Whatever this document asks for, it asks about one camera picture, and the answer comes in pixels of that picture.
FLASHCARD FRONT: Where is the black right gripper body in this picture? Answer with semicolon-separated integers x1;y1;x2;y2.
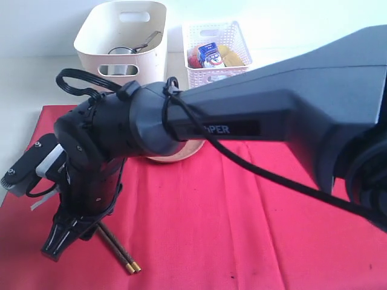
53;157;126;230

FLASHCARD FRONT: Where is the dark brown chopstick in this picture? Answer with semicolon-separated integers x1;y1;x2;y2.
99;222;141;274
97;227;135;274

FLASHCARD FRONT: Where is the red table cloth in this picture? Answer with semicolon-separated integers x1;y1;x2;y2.
0;105;387;290

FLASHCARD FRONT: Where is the stainless steel cup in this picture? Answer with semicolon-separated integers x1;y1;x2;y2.
108;65;138;76

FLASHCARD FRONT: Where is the silver table knife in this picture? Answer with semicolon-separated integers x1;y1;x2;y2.
132;31;161;54

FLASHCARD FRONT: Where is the red sausage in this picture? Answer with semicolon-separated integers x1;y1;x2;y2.
187;54;202;69

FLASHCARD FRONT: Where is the white blue milk carton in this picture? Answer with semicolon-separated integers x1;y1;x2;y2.
197;42;225;68

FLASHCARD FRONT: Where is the yellow cheese wedge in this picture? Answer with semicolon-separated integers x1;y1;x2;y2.
218;45;245;67

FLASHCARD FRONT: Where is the white ceramic bowl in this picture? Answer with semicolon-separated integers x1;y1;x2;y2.
108;47;137;55

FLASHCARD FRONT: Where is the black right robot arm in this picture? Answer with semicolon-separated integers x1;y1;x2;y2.
42;25;386;260

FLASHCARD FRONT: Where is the cream plastic tub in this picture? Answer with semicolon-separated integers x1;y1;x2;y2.
74;1;167;85

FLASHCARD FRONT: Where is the white perforated plastic basket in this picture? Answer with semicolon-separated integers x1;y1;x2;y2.
182;21;252;88

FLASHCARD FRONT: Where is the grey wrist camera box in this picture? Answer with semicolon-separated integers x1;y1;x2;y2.
1;133;67;198

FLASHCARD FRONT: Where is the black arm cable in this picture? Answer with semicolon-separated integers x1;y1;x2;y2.
56;68;387;218

